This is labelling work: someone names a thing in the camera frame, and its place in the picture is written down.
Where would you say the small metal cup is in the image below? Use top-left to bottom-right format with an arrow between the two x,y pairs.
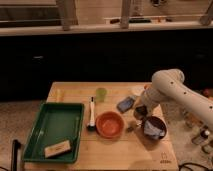
133,110 -> 147,120

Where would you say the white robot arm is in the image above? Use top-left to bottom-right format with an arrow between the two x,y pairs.
139,69 -> 213,132

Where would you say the blue sponge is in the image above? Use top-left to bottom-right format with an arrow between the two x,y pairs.
117,96 -> 135,113

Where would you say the white small cup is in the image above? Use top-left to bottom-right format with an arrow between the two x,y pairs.
131,86 -> 144,96

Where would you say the dark bowl with cloth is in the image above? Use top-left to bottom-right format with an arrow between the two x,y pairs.
142,116 -> 167,140

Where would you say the orange bowl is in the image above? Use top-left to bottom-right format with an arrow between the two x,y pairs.
96,111 -> 124,139

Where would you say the green translucent cup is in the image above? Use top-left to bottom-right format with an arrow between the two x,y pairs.
96,88 -> 107,102

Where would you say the yellow translucent cup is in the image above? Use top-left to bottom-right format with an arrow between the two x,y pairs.
56,89 -> 64,102

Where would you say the green plastic tray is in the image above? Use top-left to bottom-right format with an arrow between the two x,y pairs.
22,103 -> 84,164

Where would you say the wooden block in tray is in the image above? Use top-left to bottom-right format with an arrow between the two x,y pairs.
44,140 -> 71,158

